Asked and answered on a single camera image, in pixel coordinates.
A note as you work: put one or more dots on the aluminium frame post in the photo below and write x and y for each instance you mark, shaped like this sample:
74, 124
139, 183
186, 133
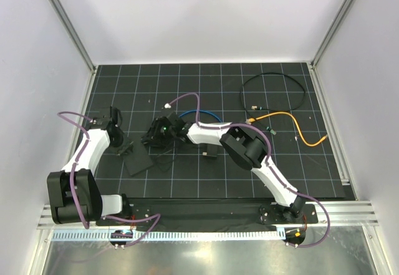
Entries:
72, 33
338, 20

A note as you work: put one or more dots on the white slotted cable duct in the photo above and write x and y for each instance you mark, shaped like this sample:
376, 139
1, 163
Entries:
124, 235

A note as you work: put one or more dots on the aluminium front rail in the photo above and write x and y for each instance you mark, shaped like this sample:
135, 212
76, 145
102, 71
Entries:
341, 213

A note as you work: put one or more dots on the left aluminium frame post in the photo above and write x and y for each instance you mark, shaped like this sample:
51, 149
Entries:
72, 33

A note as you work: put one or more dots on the black power adapter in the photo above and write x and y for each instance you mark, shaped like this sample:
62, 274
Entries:
210, 151

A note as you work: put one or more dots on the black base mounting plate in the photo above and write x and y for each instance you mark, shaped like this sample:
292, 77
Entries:
224, 211

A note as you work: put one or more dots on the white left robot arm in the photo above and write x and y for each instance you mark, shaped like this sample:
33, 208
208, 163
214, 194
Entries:
73, 193

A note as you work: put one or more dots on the black network switch box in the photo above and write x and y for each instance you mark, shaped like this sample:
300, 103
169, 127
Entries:
137, 159

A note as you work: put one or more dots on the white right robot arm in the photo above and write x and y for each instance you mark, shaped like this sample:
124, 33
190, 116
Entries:
247, 146

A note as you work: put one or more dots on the black grid mat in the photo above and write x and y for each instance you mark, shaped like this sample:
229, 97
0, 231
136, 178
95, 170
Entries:
282, 94

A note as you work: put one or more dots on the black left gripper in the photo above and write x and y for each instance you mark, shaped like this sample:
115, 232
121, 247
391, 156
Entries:
121, 149

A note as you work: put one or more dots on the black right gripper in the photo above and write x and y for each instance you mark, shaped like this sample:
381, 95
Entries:
153, 136

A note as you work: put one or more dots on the right aluminium frame post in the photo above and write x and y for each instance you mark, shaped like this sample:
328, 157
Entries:
338, 20

